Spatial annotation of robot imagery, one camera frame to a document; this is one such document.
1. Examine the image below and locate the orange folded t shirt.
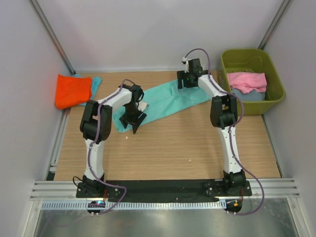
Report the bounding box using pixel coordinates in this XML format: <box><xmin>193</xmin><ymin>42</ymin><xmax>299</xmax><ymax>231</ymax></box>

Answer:
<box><xmin>55</xmin><ymin>75</ymin><xmax>92</xmax><ymax>110</ymax></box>

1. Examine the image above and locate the teal t shirt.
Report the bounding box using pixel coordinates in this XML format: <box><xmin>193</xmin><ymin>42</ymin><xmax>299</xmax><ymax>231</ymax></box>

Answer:
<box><xmin>112</xmin><ymin>79</ymin><xmax>211</xmax><ymax>133</ymax></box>

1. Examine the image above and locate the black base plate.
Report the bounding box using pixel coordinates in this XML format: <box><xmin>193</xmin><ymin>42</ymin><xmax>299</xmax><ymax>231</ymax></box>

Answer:
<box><xmin>76</xmin><ymin>179</ymin><xmax>252</xmax><ymax>200</ymax></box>

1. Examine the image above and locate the pink t shirt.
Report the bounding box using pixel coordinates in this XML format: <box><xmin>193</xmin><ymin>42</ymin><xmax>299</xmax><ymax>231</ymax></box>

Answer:
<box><xmin>227</xmin><ymin>72</ymin><xmax>267</xmax><ymax>94</ymax></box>

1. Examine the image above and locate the light blue folded t shirt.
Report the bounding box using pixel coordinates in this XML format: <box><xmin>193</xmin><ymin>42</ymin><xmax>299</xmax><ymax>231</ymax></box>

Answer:
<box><xmin>73</xmin><ymin>74</ymin><xmax>102</xmax><ymax>106</ymax></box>

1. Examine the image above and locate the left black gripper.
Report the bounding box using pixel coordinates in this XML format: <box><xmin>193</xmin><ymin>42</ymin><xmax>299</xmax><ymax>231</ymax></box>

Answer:
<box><xmin>120</xmin><ymin>102</ymin><xmax>146</xmax><ymax>133</ymax></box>

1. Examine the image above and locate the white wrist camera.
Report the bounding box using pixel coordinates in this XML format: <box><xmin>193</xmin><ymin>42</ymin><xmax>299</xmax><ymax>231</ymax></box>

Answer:
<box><xmin>137</xmin><ymin>101</ymin><xmax>149</xmax><ymax>112</ymax></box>
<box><xmin>182</xmin><ymin>57</ymin><xmax>190</xmax><ymax>73</ymax></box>

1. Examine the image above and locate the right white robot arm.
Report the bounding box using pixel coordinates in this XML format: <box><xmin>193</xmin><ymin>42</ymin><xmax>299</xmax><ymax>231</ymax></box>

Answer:
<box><xmin>177</xmin><ymin>57</ymin><xmax>246</xmax><ymax>196</ymax></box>

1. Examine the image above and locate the grey blue t shirt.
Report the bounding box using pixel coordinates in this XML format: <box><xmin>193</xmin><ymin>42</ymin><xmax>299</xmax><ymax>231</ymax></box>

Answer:
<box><xmin>232</xmin><ymin>88</ymin><xmax>265</xmax><ymax>102</ymax></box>

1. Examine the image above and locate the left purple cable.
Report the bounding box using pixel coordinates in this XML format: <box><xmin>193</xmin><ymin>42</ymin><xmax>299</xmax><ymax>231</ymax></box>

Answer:
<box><xmin>87</xmin><ymin>79</ymin><xmax>127</xmax><ymax>214</ymax></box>

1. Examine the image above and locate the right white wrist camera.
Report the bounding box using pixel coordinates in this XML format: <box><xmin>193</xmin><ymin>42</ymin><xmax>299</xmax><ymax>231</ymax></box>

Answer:
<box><xmin>182</xmin><ymin>57</ymin><xmax>190</xmax><ymax>73</ymax></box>

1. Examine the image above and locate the slotted cable duct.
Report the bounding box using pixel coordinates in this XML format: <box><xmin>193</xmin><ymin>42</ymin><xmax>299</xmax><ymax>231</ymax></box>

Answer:
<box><xmin>41</xmin><ymin>200</ymin><xmax>226</xmax><ymax>211</ymax></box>

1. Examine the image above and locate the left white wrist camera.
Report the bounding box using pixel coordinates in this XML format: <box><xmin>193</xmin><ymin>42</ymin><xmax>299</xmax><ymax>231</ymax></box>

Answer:
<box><xmin>137</xmin><ymin>101</ymin><xmax>149</xmax><ymax>112</ymax></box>

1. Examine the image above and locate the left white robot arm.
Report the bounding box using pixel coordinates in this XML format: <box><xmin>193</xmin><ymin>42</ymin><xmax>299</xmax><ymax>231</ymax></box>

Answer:
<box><xmin>76</xmin><ymin>83</ymin><xmax>148</xmax><ymax>198</ymax></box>

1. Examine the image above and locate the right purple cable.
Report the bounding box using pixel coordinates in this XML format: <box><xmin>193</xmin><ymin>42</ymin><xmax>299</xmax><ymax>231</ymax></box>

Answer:
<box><xmin>183</xmin><ymin>48</ymin><xmax>265</xmax><ymax>218</ymax></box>

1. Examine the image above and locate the purple cable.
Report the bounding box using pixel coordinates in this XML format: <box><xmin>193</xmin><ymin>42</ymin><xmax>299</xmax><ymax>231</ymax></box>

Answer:
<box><xmin>183</xmin><ymin>48</ymin><xmax>265</xmax><ymax>218</ymax></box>
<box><xmin>87</xmin><ymin>79</ymin><xmax>127</xmax><ymax>214</ymax></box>

